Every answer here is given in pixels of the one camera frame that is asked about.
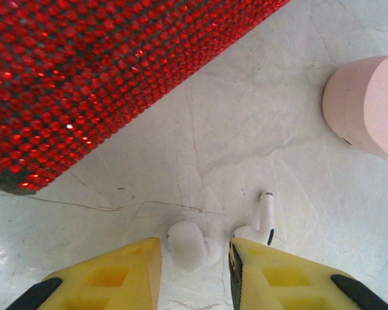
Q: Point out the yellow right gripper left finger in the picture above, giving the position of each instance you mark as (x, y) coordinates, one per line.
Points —
(116, 264)

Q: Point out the red glitter microphone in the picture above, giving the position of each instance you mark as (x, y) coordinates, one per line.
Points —
(84, 80)

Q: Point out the pink earbud charging case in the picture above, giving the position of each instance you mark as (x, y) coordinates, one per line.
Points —
(368, 106)

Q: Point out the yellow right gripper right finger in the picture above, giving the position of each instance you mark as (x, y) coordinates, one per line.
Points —
(278, 268)

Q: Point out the white round earbud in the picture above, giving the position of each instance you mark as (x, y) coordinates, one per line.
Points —
(187, 245)

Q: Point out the white stem earbud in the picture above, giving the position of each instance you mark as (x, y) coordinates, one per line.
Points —
(266, 213)

